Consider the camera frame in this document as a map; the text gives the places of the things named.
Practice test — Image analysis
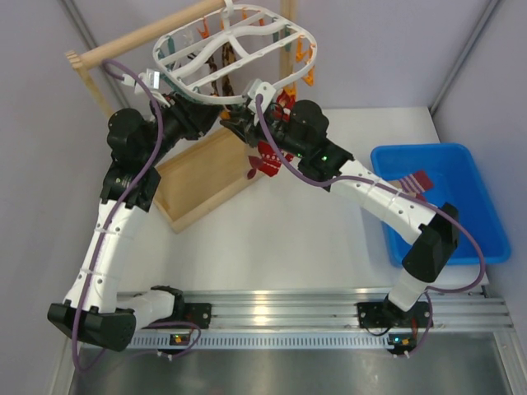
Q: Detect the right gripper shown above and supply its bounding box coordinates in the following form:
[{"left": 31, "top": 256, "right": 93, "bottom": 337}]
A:
[{"left": 221, "top": 107, "right": 307, "bottom": 160}]

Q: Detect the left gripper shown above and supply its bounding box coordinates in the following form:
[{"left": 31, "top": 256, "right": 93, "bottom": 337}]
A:
[{"left": 140, "top": 90, "right": 222, "bottom": 166}]

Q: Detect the white plastic sock hanger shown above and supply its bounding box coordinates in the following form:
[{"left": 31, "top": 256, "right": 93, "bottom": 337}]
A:
[{"left": 152, "top": 1, "right": 318, "bottom": 106}]

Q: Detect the red christmas sock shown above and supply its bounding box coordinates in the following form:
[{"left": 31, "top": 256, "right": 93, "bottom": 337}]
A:
[
  {"left": 274, "top": 91, "right": 296, "bottom": 121},
  {"left": 257, "top": 142, "right": 282, "bottom": 177}
]

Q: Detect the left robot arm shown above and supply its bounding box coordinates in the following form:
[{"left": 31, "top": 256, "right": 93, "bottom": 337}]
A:
[{"left": 48, "top": 94, "right": 222, "bottom": 351}]

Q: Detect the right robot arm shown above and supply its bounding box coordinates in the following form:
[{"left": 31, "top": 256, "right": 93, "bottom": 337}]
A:
[{"left": 220, "top": 100, "right": 459, "bottom": 328}]

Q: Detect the brown argyle sock on hanger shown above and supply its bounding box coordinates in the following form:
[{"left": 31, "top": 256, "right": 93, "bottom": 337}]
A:
[{"left": 207, "top": 42, "right": 236, "bottom": 96}]

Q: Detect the white sock on hanger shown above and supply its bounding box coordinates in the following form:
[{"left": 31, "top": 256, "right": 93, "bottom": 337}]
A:
[{"left": 176, "top": 28, "right": 201, "bottom": 68}]

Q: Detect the wooden drying rack stand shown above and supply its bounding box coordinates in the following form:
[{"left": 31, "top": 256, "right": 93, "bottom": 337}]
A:
[{"left": 65, "top": 1, "right": 297, "bottom": 233}]

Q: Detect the blue plastic bin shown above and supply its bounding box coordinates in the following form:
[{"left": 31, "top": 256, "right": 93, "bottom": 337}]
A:
[{"left": 371, "top": 143, "right": 511, "bottom": 265}]

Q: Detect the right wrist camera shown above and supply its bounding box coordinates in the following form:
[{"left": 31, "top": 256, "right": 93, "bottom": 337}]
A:
[{"left": 242, "top": 79, "right": 277, "bottom": 114}]

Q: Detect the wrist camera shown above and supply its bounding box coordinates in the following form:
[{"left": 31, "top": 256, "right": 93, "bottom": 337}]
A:
[
  {"left": 242, "top": 79, "right": 277, "bottom": 114},
  {"left": 122, "top": 68, "right": 169, "bottom": 106}
]

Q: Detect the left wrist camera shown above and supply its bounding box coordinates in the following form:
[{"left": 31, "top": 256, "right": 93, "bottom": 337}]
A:
[{"left": 122, "top": 68, "right": 169, "bottom": 106}]

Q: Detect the aluminium mounting rail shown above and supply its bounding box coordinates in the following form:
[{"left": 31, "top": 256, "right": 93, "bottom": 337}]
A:
[{"left": 128, "top": 288, "right": 515, "bottom": 351}]

